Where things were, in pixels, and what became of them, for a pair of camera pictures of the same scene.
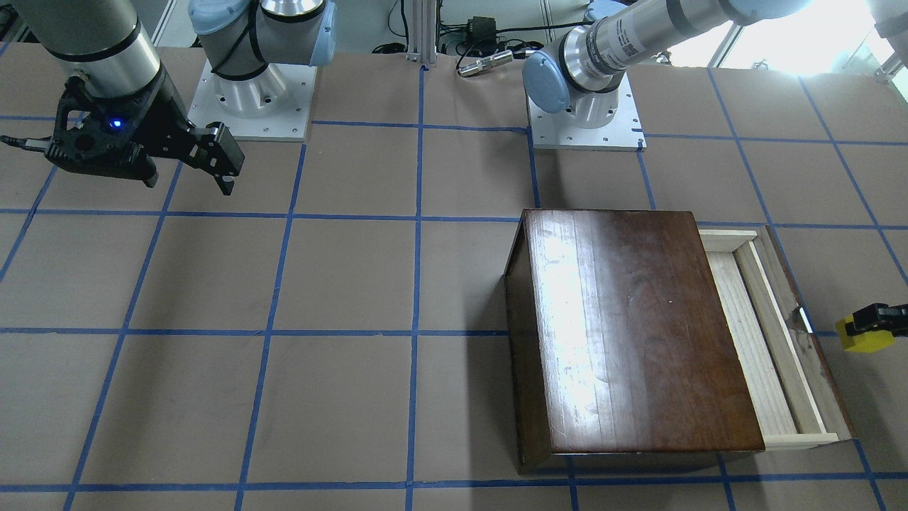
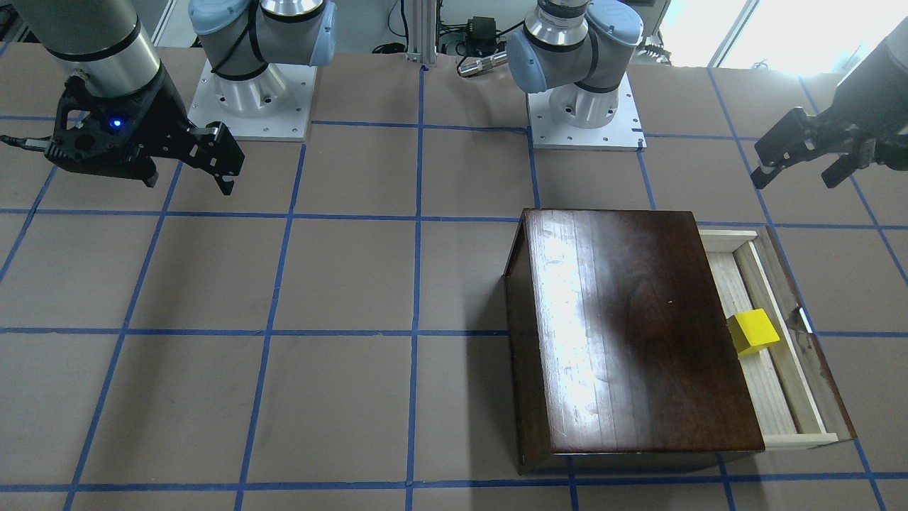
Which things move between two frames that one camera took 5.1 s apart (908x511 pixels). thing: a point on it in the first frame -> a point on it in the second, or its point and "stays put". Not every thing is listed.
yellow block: (864, 341) -> (752, 331)
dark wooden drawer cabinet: (616, 341) stays put
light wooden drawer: (791, 395) stays put
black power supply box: (481, 35) stays put
